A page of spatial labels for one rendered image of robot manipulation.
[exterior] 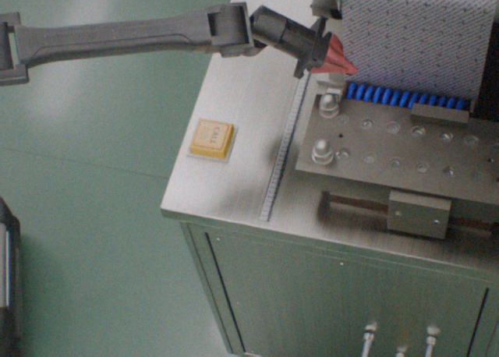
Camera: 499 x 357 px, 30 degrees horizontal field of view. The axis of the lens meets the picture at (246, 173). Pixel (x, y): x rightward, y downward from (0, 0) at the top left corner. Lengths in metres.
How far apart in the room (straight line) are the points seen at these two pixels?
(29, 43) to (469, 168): 0.74
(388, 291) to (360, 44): 0.50
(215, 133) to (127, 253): 1.02
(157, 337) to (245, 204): 0.97
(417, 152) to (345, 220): 0.19
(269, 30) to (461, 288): 0.58
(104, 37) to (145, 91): 1.50
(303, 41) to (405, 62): 0.18
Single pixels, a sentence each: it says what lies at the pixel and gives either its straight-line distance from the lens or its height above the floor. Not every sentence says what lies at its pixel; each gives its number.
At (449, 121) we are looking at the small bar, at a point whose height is 1.04.
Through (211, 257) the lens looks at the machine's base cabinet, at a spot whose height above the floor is 0.71.
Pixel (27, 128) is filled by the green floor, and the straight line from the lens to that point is 3.04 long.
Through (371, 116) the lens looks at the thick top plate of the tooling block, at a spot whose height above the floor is 1.03.
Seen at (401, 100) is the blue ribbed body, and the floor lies 1.04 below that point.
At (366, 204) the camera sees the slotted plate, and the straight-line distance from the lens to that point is 1.67.
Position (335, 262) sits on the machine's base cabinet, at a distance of 1.75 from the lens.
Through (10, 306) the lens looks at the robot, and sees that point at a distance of 2.54.
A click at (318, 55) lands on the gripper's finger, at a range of 1.58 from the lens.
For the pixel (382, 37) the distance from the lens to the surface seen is 1.56.
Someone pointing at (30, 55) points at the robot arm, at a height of 1.28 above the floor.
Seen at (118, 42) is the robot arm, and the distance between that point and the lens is 1.52.
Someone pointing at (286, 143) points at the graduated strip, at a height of 0.90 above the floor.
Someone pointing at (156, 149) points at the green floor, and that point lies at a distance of 2.88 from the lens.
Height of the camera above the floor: 2.40
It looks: 59 degrees down
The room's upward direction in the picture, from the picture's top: 12 degrees counter-clockwise
